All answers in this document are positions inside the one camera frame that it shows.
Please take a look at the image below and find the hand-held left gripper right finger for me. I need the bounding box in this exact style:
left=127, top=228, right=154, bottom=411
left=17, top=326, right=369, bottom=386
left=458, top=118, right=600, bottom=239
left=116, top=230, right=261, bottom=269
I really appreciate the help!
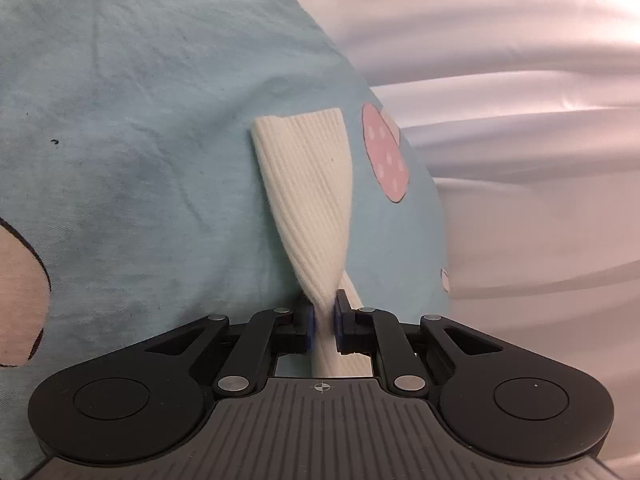
left=334, top=290, right=502, bottom=401

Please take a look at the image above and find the white ribbed sock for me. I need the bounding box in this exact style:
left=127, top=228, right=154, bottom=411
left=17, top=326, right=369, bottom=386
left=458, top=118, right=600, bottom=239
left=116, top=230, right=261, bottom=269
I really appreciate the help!
left=249, top=108, right=374, bottom=379

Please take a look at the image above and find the light blue mushroom-print pillow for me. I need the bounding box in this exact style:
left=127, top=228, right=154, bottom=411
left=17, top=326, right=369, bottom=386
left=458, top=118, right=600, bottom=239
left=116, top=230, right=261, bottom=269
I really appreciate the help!
left=0, top=0, right=454, bottom=480

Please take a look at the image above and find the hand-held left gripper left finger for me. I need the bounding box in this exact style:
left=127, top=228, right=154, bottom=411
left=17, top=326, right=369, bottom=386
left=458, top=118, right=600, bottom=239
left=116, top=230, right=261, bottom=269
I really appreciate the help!
left=143, top=296, right=317, bottom=401

